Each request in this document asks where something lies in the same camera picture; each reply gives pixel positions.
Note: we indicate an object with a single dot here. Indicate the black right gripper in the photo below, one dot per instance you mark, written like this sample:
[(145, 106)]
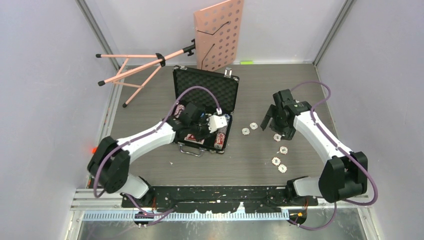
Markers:
[(287, 133)]

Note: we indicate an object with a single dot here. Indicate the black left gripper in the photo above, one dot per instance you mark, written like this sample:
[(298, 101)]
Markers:
[(206, 133)]

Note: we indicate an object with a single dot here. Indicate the red white chip stack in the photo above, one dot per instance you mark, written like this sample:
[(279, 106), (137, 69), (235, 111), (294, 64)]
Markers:
[(178, 110)]

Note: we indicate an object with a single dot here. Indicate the black poker set case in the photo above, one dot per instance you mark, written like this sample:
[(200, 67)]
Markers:
[(209, 90)]

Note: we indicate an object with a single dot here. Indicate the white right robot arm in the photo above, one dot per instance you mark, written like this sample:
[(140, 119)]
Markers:
[(344, 172)]

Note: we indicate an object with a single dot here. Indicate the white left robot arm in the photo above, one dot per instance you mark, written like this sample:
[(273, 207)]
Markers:
[(110, 163)]

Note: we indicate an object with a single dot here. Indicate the red playing card deck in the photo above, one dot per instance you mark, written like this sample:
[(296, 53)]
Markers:
[(191, 138)]

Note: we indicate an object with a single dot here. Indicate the white poker chip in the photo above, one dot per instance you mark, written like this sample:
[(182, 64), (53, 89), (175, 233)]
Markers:
[(277, 137), (253, 126), (282, 168), (245, 131)]

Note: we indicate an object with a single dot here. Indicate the blue red chip stack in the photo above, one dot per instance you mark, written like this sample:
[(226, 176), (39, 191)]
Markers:
[(221, 134)]

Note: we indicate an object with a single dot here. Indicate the red 100 poker chip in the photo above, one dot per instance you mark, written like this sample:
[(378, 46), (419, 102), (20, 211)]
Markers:
[(283, 150), (276, 161)]

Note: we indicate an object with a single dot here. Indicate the green tape piece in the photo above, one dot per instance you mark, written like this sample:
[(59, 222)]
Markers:
[(246, 63)]

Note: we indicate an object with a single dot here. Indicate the pink music stand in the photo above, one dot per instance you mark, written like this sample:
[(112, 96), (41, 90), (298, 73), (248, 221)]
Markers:
[(215, 44)]

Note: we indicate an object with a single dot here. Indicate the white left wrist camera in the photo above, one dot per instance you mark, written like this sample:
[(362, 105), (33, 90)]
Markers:
[(218, 122)]

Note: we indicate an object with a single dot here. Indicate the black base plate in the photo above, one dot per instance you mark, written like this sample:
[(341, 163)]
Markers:
[(218, 199)]

